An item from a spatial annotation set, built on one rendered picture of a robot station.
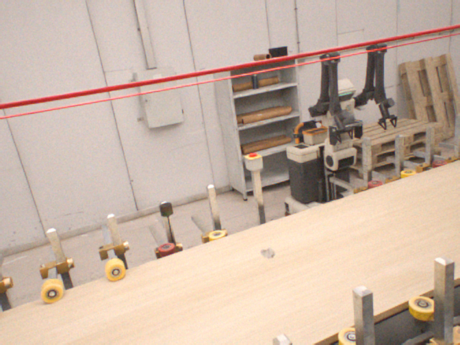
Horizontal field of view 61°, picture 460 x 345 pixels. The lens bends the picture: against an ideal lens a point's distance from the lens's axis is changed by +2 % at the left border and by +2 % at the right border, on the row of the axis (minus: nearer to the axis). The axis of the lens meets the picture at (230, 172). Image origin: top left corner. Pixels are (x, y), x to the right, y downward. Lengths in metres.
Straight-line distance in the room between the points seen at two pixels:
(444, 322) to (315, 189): 2.48
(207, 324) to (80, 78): 3.41
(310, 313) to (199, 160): 3.56
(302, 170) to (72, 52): 2.59
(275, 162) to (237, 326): 3.97
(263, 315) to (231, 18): 3.89
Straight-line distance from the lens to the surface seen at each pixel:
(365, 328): 1.13
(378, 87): 3.26
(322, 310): 1.41
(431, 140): 2.78
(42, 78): 4.40
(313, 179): 3.62
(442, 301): 1.30
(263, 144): 4.72
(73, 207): 4.64
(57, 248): 1.91
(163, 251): 1.90
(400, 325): 1.61
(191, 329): 1.41
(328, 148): 3.37
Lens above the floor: 1.78
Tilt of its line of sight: 18 degrees down
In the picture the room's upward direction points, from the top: 9 degrees counter-clockwise
